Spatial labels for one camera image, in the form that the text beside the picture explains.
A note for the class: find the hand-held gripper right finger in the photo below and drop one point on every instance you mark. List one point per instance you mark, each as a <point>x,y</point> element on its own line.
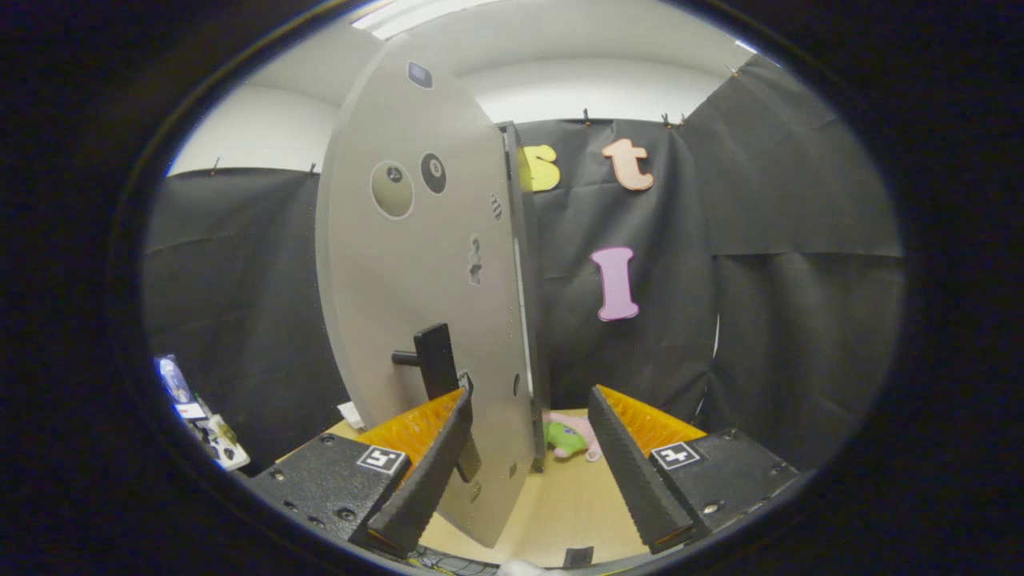
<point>632,472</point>

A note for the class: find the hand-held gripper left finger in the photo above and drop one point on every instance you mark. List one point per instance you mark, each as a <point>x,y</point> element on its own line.
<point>432,472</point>

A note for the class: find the dark grey shoe cabinet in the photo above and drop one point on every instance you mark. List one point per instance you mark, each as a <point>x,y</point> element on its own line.
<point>534,320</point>

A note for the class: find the light grey shoe cabinet door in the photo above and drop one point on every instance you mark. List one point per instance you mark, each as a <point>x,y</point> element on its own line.
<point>400,272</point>

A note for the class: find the pink and green plush toy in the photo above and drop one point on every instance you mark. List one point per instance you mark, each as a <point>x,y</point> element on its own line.
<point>566,438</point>

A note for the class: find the pile of small printed packets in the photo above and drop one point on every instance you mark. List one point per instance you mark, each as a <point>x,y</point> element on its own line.
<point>212,436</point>

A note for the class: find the black backdrop cloth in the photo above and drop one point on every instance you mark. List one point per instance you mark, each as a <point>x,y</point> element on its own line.
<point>800,320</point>

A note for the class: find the small ceiling light panel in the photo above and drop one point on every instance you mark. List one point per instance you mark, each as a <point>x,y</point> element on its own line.
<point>746,46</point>

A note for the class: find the long ceiling light panel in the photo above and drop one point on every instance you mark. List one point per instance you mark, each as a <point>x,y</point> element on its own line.
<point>416,14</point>

